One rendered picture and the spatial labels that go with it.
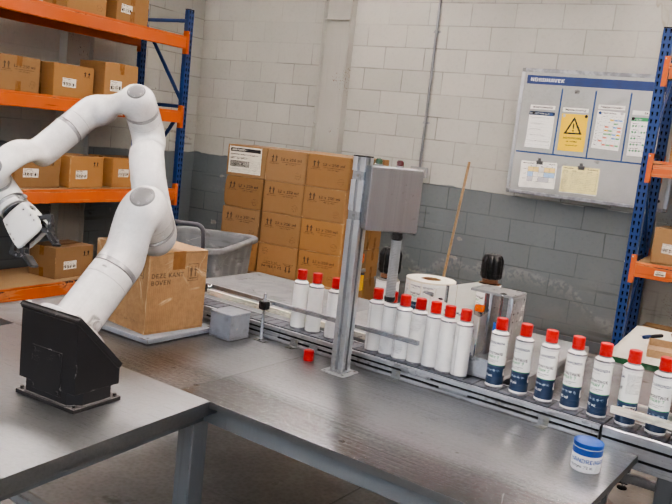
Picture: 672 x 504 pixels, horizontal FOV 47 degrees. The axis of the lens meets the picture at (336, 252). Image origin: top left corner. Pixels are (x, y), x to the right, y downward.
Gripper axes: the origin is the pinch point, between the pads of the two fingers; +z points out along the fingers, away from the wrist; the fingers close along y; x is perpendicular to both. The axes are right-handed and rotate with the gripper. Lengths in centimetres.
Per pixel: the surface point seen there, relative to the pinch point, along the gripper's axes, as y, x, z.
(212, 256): 48, -244, -47
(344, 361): -37, -48, 70
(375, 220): -72, -40, 44
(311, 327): -29, -69, 52
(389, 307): -57, -57, 64
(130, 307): 9.2, -42.8, 13.1
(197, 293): -7, -58, 20
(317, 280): -41, -67, 41
